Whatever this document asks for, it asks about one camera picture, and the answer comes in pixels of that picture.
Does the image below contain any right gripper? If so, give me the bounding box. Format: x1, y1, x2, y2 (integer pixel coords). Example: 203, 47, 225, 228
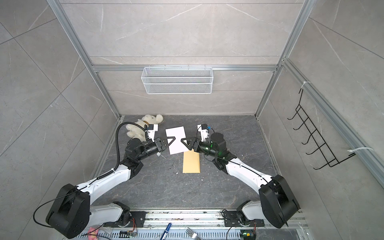
182, 138, 220, 159

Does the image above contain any beige letter paper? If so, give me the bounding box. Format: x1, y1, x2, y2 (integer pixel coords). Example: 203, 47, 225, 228
166, 127, 188, 155

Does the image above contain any yellow envelope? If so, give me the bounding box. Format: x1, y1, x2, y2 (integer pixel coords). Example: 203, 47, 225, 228
183, 151, 201, 174

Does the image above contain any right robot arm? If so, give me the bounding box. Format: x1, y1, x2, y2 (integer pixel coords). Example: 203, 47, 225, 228
181, 133, 300, 229

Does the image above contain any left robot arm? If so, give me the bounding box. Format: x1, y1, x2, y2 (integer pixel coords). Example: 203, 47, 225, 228
43, 125, 176, 239

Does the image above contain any white teddy bear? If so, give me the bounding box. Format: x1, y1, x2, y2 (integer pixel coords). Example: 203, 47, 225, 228
126, 114, 164, 142

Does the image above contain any blue marker pen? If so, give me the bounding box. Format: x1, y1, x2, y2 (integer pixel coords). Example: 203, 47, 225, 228
160, 223, 172, 240

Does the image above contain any silver fork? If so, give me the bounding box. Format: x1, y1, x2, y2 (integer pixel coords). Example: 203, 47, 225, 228
186, 228, 202, 240

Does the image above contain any pink object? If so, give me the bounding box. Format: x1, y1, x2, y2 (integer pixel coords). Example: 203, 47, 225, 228
87, 228, 99, 240

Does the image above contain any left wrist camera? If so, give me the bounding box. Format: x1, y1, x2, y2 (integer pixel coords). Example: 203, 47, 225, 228
145, 124, 158, 142

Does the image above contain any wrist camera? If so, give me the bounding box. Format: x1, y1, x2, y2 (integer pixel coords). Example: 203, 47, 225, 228
197, 124, 215, 142
145, 124, 158, 142

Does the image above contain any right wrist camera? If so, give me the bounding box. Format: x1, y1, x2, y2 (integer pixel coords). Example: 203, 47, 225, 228
197, 124, 215, 142

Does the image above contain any white wire mesh basket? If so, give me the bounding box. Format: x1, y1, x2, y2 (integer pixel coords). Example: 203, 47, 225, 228
141, 67, 214, 95

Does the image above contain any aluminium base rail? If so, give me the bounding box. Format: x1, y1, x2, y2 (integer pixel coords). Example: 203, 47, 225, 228
76, 209, 313, 240

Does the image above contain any black wire hook rack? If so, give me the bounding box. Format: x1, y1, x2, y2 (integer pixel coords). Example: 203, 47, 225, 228
287, 89, 356, 170

